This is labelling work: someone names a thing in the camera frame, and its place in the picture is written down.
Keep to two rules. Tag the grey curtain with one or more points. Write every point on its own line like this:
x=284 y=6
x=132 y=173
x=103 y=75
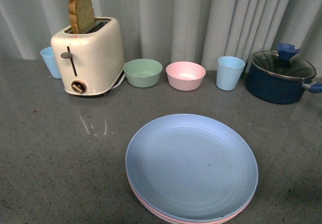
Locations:
x=200 y=31

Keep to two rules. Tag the dark blue saucepan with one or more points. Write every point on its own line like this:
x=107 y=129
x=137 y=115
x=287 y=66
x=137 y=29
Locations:
x=277 y=90

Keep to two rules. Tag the light blue cup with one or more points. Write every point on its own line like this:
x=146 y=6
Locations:
x=50 y=61
x=229 y=70

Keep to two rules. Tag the cream toaster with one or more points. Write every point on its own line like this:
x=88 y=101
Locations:
x=92 y=63

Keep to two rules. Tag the bread slice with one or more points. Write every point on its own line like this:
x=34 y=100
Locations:
x=81 y=15

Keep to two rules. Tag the green bowl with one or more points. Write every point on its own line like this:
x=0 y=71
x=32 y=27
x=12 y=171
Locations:
x=143 y=73

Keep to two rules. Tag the blue plate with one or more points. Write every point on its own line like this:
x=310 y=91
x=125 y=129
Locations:
x=192 y=167

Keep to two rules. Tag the glass pot lid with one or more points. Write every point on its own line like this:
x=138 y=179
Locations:
x=283 y=63

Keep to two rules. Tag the pink bowl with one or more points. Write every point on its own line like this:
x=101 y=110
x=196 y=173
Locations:
x=185 y=76

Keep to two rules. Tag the pink plate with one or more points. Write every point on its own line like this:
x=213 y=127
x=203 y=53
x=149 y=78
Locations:
x=136 y=193

